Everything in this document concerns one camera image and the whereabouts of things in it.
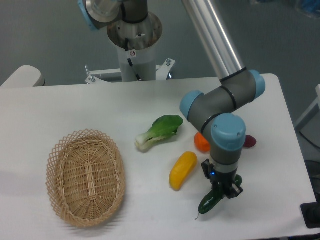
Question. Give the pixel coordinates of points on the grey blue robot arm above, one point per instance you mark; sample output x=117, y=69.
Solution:
x=212, y=114

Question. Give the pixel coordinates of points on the orange tangerine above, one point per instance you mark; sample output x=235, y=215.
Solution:
x=201, y=143

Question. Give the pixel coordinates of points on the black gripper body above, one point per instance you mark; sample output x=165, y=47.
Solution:
x=221, y=173

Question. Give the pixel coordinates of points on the purple sweet potato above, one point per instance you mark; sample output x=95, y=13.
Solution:
x=250, y=141

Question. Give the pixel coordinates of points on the white frame at right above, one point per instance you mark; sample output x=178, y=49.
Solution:
x=309, y=113

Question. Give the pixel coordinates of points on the white chair armrest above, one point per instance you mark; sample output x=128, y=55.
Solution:
x=25, y=76

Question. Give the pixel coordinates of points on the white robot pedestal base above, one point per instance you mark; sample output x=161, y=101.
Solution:
x=135, y=44

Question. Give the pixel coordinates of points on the woven wicker basket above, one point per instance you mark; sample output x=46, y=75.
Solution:
x=85, y=178

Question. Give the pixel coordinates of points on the green bok choy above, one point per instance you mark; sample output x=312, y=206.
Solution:
x=163, y=128

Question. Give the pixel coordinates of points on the black device at edge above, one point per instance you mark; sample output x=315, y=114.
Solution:
x=311, y=214

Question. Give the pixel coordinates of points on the green cucumber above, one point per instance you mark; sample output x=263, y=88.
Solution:
x=210, y=200

